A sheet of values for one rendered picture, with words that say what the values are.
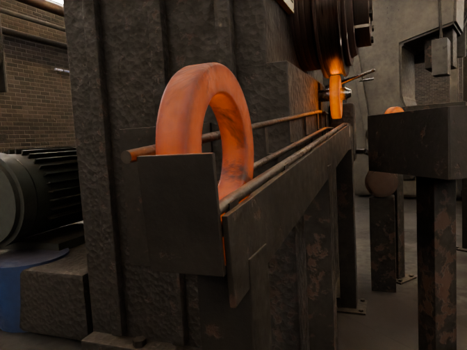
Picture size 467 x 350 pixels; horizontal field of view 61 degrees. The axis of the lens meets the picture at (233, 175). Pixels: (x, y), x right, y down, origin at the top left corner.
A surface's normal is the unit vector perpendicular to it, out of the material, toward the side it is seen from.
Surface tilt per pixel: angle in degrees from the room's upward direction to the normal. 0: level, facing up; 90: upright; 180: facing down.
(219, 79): 90
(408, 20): 90
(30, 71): 90
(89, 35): 90
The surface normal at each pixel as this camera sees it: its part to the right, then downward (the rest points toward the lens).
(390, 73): -0.58, 0.11
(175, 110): -0.36, -0.33
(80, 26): -0.36, 0.11
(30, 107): 0.93, -0.02
